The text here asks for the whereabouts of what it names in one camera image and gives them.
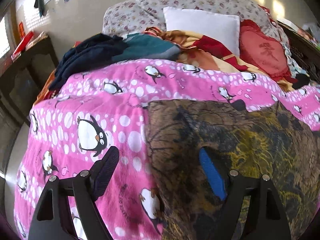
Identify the dark carved wooden headboard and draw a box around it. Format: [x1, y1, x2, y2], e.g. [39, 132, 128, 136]
[278, 21, 319, 83]

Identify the pink penguin fleece blanket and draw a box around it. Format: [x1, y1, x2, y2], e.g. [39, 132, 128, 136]
[14, 59, 319, 239]

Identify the dark navy garment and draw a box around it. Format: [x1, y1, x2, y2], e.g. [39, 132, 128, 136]
[49, 33, 127, 90]

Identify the white square pillow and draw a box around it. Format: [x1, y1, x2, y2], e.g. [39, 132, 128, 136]
[163, 7, 240, 56]

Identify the dark wooden side table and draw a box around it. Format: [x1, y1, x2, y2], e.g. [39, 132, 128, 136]
[1, 36, 59, 126]

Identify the teal garment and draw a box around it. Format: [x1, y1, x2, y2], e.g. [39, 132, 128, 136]
[112, 33, 181, 63]

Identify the brown floral patterned garment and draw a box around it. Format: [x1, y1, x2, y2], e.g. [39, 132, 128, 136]
[146, 100, 319, 239]

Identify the floral print quilt bundle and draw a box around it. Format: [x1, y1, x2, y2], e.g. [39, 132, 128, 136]
[102, 0, 289, 46]

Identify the red heart-shaped pillow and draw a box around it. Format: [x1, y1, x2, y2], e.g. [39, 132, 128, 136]
[239, 20, 297, 83]

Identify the red orange patterned blanket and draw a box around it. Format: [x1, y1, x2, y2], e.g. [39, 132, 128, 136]
[35, 27, 294, 103]

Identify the black hanging cloth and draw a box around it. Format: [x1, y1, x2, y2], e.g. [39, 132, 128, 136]
[34, 0, 45, 17]

